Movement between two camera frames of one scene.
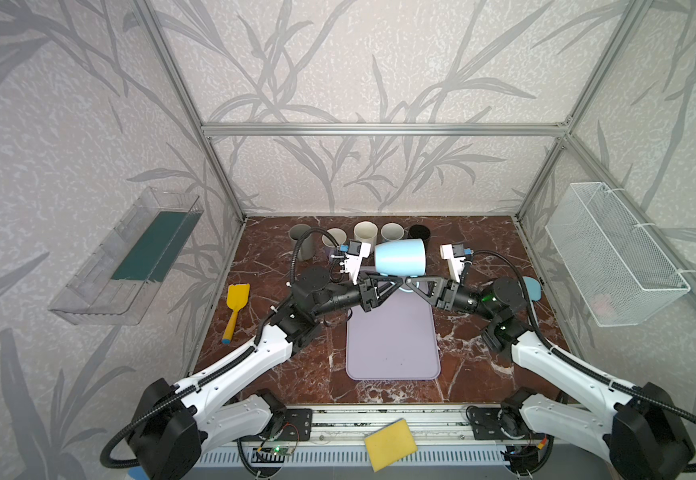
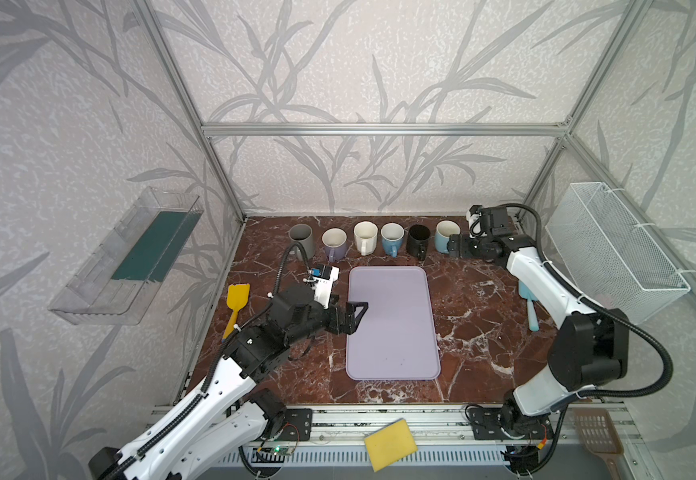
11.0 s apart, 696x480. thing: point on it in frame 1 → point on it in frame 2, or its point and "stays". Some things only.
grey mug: [307, 249] stays
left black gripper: [366, 293] → [343, 318]
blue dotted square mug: [392, 231] stays
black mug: [421, 232] stays
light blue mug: [402, 258] → [444, 229]
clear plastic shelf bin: [115, 284] stays
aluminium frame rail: [384, 130] stays
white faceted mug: [366, 232] stays
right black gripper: [441, 295] → [464, 246]
